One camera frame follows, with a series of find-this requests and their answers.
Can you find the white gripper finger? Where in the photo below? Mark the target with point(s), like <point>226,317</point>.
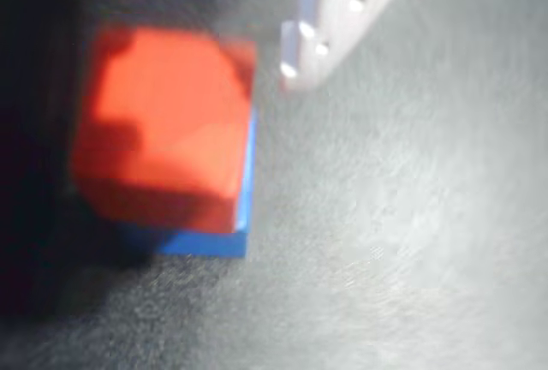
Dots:
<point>342,14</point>

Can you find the red cube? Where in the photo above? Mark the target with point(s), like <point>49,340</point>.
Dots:
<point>171,130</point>

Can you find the blue cube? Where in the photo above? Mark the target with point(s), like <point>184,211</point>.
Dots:
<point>240,241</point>

